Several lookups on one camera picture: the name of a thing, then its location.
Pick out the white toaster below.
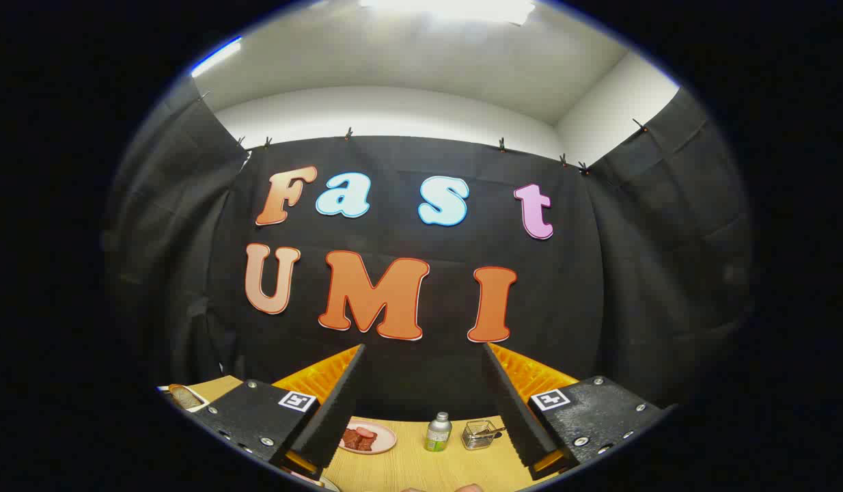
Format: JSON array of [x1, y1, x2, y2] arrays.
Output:
[[157, 385, 212, 414]]

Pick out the green label bottle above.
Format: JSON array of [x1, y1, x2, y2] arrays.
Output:
[[425, 411, 453, 452]]

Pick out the brown meat slices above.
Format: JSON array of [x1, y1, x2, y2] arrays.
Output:
[[342, 427, 378, 452]]

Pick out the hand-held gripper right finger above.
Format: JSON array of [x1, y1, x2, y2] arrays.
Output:
[[482, 343, 670, 481]]

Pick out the row of black cloth clips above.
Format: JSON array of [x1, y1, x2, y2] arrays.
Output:
[[199, 92, 649, 175]]

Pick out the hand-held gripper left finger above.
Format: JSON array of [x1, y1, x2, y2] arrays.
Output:
[[189, 344, 365, 480]]

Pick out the wire mesh basket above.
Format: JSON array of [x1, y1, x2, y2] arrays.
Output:
[[461, 420, 506, 451]]

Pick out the white bread slice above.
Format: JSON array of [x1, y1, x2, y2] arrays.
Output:
[[167, 385, 205, 411]]

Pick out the pink plate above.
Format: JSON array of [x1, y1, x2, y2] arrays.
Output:
[[340, 418, 398, 455]]

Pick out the ceiling light panel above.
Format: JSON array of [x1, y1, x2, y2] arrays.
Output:
[[359, 0, 537, 27]]

